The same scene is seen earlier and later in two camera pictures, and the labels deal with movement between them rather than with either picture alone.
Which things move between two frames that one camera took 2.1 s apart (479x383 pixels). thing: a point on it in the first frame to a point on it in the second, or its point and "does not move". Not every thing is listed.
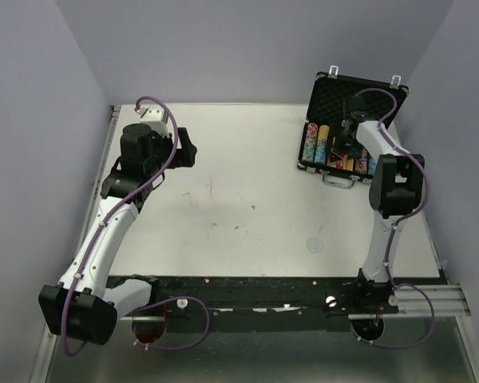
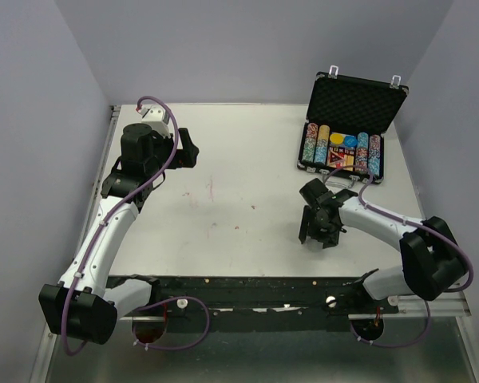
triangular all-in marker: [334, 158] does not move
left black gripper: [185, 155] does not move
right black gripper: [354, 151] to [330, 238]
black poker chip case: [383, 102] does not move
